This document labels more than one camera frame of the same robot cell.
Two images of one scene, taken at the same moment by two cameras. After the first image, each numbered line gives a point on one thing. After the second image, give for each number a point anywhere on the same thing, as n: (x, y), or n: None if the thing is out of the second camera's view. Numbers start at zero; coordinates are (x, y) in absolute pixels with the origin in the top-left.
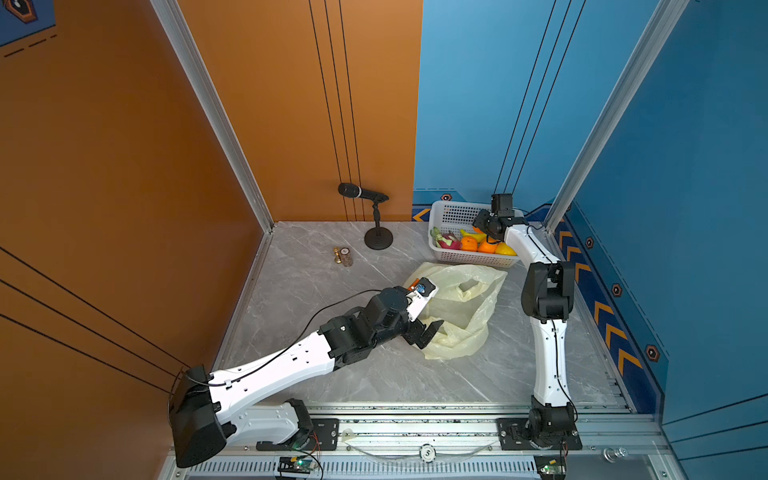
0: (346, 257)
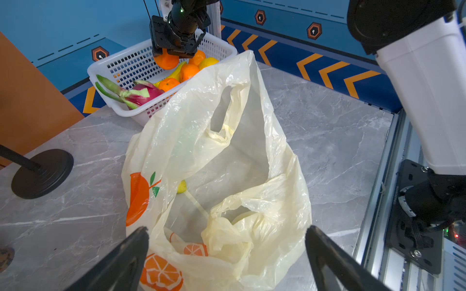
0: (6, 256)
